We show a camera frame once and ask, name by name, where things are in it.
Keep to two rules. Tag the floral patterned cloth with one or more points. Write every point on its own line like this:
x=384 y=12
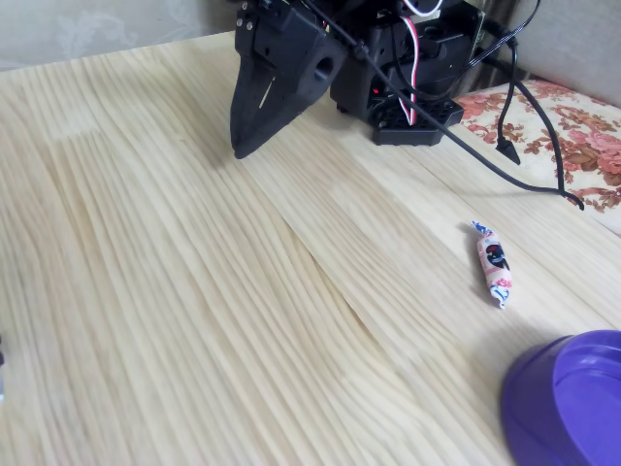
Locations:
x=589 y=131

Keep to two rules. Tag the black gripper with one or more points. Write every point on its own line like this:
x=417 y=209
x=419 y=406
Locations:
x=286 y=58

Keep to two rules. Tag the white candy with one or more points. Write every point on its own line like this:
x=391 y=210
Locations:
x=494 y=264

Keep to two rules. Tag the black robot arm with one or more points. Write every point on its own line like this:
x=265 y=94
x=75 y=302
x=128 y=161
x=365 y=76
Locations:
x=436 y=63

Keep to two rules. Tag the purple plastic bowl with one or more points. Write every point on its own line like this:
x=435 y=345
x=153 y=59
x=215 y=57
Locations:
x=558 y=403

